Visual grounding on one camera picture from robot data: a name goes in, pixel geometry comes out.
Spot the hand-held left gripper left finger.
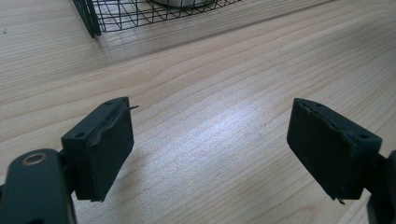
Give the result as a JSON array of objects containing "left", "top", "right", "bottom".
[{"left": 61, "top": 96, "right": 140, "bottom": 203}]

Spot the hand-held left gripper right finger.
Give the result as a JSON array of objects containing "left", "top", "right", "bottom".
[{"left": 286, "top": 97, "right": 383, "bottom": 205}]

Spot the black wire mesh basket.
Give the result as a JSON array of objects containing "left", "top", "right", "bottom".
[{"left": 72, "top": 0, "right": 243, "bottom": 39}]

